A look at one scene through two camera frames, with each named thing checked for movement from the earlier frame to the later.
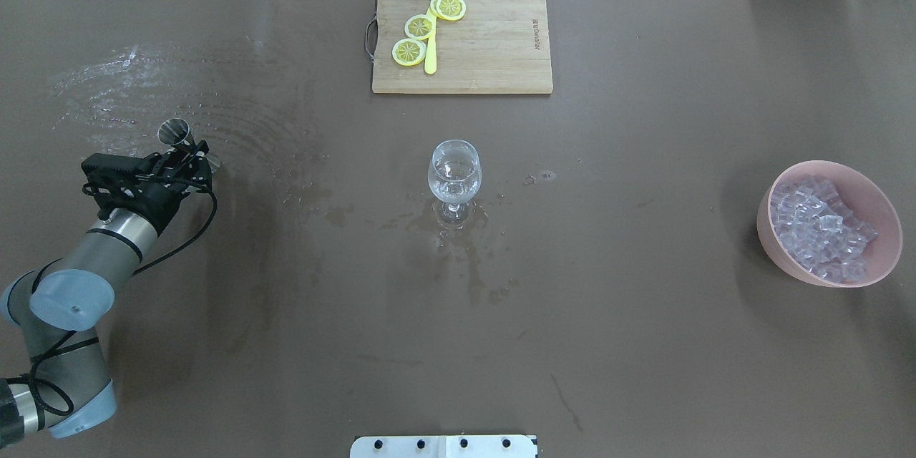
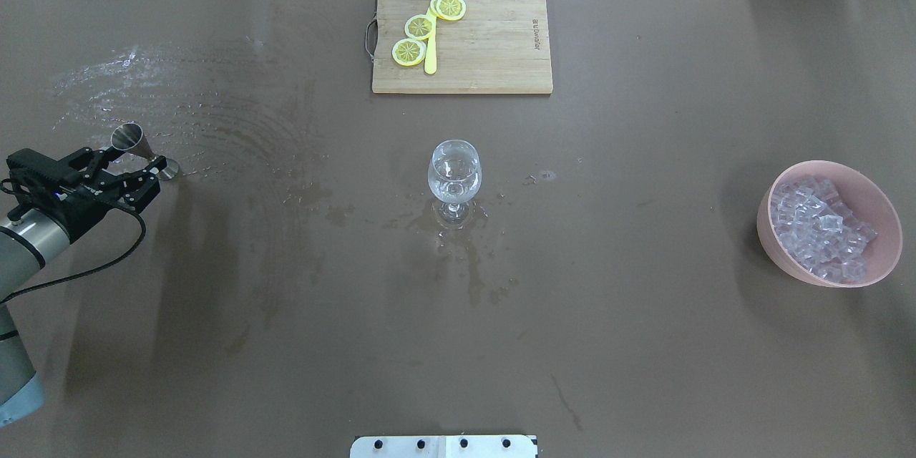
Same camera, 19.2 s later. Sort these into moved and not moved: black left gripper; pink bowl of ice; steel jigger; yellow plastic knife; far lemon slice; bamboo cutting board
Moved: black left gripper; steel jigger
Not moved: bamboo cutting board; yellow plastic knife; pink bowl of ice; far lemon slice
